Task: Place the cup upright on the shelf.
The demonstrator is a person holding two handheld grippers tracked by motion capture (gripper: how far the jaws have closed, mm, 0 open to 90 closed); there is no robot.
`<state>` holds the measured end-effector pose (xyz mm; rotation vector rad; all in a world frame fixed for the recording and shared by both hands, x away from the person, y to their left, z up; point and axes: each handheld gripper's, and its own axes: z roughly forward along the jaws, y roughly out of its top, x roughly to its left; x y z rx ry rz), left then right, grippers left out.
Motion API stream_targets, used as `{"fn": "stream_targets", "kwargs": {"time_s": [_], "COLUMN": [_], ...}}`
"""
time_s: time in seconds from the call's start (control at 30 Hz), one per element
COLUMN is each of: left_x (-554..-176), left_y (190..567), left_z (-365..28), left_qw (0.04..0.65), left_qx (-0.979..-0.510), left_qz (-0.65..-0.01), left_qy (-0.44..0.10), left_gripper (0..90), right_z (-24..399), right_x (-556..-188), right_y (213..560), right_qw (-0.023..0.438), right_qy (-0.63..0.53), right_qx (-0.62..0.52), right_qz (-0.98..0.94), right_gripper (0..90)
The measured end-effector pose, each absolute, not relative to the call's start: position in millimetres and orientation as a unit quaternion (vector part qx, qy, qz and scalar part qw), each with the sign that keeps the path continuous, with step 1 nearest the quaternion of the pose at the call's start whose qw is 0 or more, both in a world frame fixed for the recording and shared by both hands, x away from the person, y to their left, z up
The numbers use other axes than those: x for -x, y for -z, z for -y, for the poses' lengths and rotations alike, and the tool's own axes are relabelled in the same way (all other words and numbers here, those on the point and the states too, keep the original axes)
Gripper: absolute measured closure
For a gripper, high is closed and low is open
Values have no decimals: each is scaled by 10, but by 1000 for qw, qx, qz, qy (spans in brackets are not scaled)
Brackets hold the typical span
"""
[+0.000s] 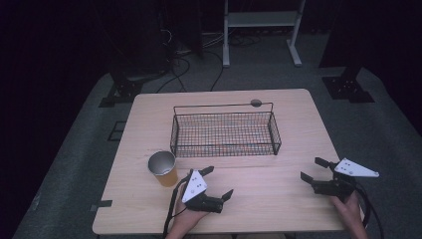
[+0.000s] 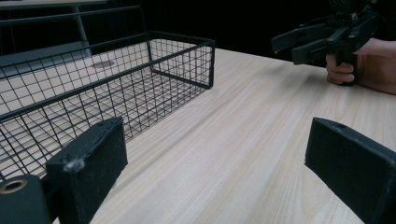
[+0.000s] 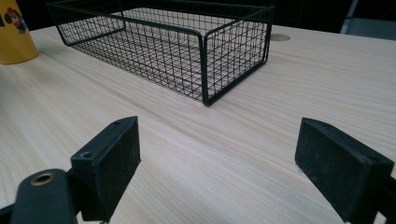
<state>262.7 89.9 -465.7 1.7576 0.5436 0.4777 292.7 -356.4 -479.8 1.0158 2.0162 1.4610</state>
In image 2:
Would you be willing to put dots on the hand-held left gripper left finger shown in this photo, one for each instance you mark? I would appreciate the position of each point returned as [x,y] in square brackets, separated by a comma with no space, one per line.
[88,168]

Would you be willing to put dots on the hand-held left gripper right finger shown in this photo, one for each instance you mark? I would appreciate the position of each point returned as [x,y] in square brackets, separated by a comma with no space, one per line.
[351,161]

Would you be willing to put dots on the grey round table cap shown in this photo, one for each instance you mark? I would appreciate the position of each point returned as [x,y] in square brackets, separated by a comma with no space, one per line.
[104,64]

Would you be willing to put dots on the grey metal stand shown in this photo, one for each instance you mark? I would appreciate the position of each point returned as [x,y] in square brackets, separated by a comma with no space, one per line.
[46,54]

